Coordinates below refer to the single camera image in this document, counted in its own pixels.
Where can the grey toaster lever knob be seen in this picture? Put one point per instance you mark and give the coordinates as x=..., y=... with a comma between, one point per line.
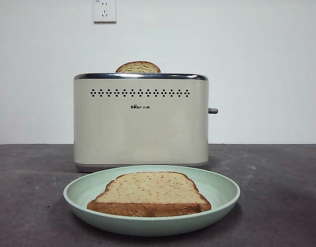
x=213, y=110

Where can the white wall power socket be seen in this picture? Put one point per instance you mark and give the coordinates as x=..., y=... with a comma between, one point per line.
x=104, y=11

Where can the cream toaster with chrome top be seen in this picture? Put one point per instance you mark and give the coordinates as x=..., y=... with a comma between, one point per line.
x=140, y=133

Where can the large toast bread slice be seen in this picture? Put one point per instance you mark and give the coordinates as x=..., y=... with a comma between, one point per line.
x=150, y=190

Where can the pale green round plate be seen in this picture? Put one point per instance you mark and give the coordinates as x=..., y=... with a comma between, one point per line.
x=147, y=226

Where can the small seeded bread slice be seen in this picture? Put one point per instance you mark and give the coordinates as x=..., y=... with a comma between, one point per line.
x=138, y=67

